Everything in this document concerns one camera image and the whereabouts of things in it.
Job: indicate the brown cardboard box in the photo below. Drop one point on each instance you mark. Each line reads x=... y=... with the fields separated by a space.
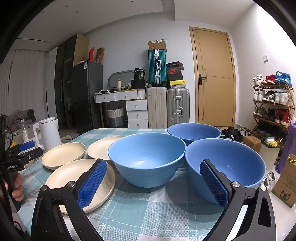
x=252 y=143

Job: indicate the oval grey frame mirror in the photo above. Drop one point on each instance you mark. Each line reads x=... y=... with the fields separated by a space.
x=118 y=80

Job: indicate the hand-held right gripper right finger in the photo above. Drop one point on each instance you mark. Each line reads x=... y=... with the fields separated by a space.
x=214 y=183

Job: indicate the teal checked tablecloth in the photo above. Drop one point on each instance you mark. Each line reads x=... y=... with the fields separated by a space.
x=143 y=208

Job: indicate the white bottle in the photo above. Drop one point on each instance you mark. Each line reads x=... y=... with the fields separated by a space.
x=119 y=85

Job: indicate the white electric kettle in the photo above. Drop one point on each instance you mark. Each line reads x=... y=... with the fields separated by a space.
x=49 y=134

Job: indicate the wooden door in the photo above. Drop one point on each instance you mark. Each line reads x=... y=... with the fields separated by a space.
x=215 y=58

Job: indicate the black printed bag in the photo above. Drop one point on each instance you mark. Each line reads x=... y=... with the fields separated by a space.
x=139 y=74

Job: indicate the silver suitcase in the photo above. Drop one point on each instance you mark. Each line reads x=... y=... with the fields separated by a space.
x=178 y=106

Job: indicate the clear plastic bottle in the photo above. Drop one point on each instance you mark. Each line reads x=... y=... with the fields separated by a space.
x=23 y=132

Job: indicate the shoe rack with shoes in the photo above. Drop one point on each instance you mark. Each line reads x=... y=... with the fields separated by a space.
x=281 y=97

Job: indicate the purple bag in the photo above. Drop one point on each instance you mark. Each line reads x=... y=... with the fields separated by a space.
x=286 y=143

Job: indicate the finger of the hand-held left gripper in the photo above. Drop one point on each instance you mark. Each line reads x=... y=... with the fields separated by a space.
x=32 y=153
x=26 y=145

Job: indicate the grey clothes pile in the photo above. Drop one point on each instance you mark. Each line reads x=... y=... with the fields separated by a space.
x=20 y=118

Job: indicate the wooden shoe rack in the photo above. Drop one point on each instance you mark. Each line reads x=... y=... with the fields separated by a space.
x=290 y=104

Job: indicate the scattered pile of shoes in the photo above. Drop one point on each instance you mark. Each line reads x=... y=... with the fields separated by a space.
x=233 y=134

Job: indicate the black storage box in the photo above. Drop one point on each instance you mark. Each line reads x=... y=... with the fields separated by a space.
x=138 y=84

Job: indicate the teal suitcase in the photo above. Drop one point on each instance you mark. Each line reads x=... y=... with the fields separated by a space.
x=153 y=67

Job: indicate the beige suitcase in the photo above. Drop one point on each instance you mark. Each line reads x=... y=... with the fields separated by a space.
x=156 y=109

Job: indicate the woven laundry basket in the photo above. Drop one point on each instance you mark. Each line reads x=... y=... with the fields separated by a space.
x=115 y=117

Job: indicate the white sheer curtain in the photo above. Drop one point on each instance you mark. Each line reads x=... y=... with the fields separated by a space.
x=23 y=88

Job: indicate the white sneaker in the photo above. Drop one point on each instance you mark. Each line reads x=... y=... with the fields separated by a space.
x=269 y=180

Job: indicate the white dressing desk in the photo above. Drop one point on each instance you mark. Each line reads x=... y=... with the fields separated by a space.
x=120 y=95

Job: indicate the blue bowl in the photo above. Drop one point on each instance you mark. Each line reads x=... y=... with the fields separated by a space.
x=148 y=153
x=194 y=132
x=235 y=160

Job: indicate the cream plate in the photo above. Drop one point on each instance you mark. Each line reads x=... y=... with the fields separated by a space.
x=99 y=149
x=63 y=154
x=67 y=171

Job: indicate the dark tall cabinet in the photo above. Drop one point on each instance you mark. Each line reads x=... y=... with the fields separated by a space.
x=62 y=81

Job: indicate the person's left hand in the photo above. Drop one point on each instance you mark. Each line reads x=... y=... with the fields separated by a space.
x=18 y=185

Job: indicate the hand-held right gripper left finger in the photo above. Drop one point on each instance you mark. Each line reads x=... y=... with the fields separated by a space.
x=92 y=183

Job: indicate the green print cardboard box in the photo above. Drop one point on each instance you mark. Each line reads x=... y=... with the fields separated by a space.
x=285 y=185

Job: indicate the flat cardboard sheet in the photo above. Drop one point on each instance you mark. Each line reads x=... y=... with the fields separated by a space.
x=81 y=49

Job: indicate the black refrigerator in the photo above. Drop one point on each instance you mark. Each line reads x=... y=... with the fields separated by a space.
x=85 y=92

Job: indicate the open cardboard box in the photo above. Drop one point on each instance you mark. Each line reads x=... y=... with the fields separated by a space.
x=157 y=45

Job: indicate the red and black shoe box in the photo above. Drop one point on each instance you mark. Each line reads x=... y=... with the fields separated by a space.
x=175 y=71

